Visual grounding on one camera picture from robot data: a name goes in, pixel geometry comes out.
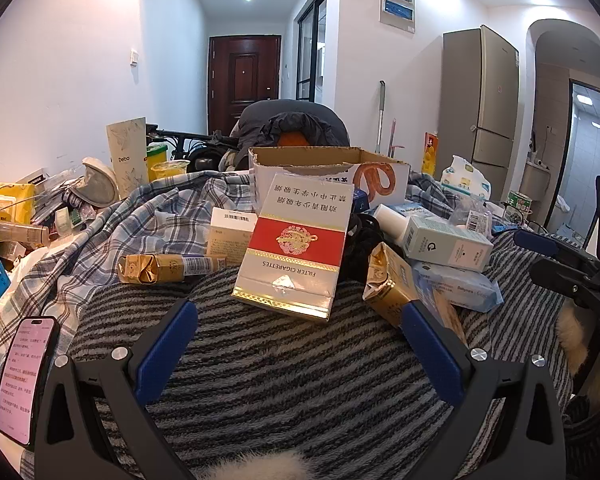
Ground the white blue wall panel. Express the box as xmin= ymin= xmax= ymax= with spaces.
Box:
xmin=379 ymin=0 xmax=417 ymax=35

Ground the yellow container with green lid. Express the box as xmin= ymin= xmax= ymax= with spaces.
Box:
xmin=145 ymin=142 xmax=170 ymax=171

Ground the black white small box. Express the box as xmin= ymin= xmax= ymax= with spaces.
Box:
xmin=17 ymin=167 xmax=48 ymax=186

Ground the silver mop handle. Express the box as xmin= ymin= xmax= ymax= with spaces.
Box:
xmin=375 ymin=80 xmax=387 ymax=155

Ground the green white can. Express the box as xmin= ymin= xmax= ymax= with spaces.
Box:
xmin=509 ymin=191 xmax=533 ymax=221

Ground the brown wooden door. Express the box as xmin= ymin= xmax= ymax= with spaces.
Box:
xmin=208 ymin=36 xmax=282 ymax=136

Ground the red white cigarette carton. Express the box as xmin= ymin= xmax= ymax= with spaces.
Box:
xmin=231 ymin=172 xmax=353 ymax=322

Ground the yellow packet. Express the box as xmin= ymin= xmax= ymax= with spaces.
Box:
xmin=0 ymin=182 xmax=37 ymax=226

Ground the grey refrigerator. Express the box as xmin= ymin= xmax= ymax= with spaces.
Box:
xmin=442 ymin=25 xmax=520 ymax=201

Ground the yellow jelly cup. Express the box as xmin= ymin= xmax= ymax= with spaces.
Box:
xmin=150 ymin=160 xmax=191 ymax=183

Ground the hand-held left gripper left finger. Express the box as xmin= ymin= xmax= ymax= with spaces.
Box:
xmin=32 ymin=297 xmax=201 ymax=480

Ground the blue plaid cloth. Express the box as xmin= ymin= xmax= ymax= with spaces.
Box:
xmin=0 ymin=167 xmax=481 ymax=356

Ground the white teal small box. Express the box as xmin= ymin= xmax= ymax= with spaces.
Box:
xmin=401 ymin=215 xmax=494 ymax=272

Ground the clear bread packet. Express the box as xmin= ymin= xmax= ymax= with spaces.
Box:
xmin=450 ymin=195 xmax=493 ymax=236

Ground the pile of mixed small packets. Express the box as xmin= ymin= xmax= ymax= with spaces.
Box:
xmin=30 ymin=170 xmax=96 ymax=233

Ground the orange chair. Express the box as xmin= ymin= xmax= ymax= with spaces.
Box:
xmin=277 ymin=131 xmax=311 ymax=149

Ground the white tissue pack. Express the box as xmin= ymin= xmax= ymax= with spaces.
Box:
xmin=440 ymin=155 xmax=493 ymax=201

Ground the person's left hand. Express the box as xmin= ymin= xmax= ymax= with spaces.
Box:
xmin=235 ymin=450 xmax=323 ymax=480

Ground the beige tube bottle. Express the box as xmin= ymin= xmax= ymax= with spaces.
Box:
xmin=0 ymin=221 xmax=51 ymax=248

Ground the gold foil packet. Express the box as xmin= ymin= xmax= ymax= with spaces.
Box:
xmin=116 ymin=252 xmax=228 ymax=286
xmin=362 ymin=242 xmax=468 ymax=346

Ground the cardboard box with pretzel print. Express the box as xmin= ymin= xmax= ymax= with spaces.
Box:
xmin=247 ymin=146 xmax=412 ymax=221

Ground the tall white patterned tumbler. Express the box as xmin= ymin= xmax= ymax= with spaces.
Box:
xmin=106 ymin=117 xmax=150 ymax=200

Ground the chair with grey jacket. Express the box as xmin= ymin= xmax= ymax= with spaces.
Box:
xmin=230 ymin=100 xmax=350 ymax=171

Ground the blue wet wipes pack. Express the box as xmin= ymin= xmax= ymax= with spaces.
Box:
xmin=412 ymin=260 xmax=504 ymax=313

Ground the person's right hand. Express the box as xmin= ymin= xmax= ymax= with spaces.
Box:
xmin=554 ymin=302 xmax=600 ymax=378

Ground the person's right forearm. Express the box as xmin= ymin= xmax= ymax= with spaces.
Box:
xmin=562 ymin=330 xmax=600 ymax=466

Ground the white bathroom fixture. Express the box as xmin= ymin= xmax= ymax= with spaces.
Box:
xmin=520 ymin=157 xmax=551 ymax=211

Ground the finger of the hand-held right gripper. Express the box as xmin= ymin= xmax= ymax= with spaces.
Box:
xmin=512 ymin=230 xmax=599 ymax=277
xmin=529 ymin=259 xmax=582 ymax=307

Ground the smartphone with pink screen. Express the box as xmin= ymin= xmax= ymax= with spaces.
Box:
xmin=0 ymin=316 xmax=61 ymax=447

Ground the black bicycle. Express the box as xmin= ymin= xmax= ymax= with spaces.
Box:
xmin=145 ymin=124 xmax=241 ymax=173

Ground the striped grey fleece robe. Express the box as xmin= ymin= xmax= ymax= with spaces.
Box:
xmin=70 ymin=230 xmax=600 ymax=480

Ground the dark grey crumpled jacket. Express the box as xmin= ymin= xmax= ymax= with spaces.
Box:
xmin=267 ymin=112 xmax=346 ymax=148

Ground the orange yellow snack box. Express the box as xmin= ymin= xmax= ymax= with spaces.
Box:
xmin=420 ymin=132 xmax=440 ymax=178

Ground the white plastic bottle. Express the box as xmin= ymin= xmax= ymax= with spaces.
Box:
xmin=372 ymin=204 xmax=416 ymax=243

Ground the black framed glass door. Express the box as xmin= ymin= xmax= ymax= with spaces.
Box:
xmin=296 ymin=0 xmax=328 ymax=101

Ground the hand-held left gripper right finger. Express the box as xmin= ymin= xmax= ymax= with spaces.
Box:
xmin=400 ymin=300 xmax=568 ymax=480

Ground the beige box with barcode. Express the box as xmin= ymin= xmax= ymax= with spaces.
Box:
xmin=206 ymin=206 xmax=259 ymax=261

